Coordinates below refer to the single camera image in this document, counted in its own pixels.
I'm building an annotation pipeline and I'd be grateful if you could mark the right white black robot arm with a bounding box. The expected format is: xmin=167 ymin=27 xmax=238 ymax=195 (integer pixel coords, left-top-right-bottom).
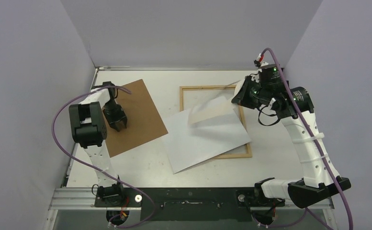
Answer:
xmin=231 ymin=64 xmax=351 ymax=208

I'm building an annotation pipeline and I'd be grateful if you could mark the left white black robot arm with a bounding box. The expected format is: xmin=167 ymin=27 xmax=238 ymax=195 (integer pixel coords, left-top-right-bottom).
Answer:
xmin=68 ymin=81 xmax=127 ymax=207

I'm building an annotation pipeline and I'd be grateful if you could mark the cream protective paper sheet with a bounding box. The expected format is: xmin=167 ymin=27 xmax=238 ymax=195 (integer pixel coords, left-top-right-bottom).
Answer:
xmin=180 ymin=80 xmax=243 ymax=125

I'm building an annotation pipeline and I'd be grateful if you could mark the aluminium front rail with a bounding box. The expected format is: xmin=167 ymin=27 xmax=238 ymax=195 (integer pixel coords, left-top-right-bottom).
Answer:
xmin=49 ymin=187 xmax=335 ymax=210

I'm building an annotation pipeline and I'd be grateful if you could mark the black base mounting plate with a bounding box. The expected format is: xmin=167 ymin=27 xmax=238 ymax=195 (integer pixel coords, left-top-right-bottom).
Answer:
xmin=94 ymin=187 xmax=285 ymax=225

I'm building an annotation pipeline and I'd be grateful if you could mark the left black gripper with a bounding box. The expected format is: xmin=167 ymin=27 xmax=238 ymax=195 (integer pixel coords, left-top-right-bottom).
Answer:
xmin=103 ymin=100 xmax=127 ymax=130

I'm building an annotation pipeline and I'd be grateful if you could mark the white photo paper sheet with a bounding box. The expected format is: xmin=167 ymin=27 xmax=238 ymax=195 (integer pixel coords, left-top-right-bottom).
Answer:
xmin=163 ymin=96 xmax=251 ymax=173

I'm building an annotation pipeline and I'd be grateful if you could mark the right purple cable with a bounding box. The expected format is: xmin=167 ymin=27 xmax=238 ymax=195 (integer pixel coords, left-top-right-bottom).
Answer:
xmin=261 ymin=47 xmax=354 ymax=230

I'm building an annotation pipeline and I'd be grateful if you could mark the brown cardboard backing board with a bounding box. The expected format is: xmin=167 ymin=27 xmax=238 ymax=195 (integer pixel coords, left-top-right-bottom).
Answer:
xmin=106 ymin=79 xmax=168 ymax=158

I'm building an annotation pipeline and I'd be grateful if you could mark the light wooden picture frame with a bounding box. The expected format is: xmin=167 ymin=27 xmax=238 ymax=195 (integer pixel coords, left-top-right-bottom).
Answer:
xmin=179 ymin=83 xmax=253 ymax=160

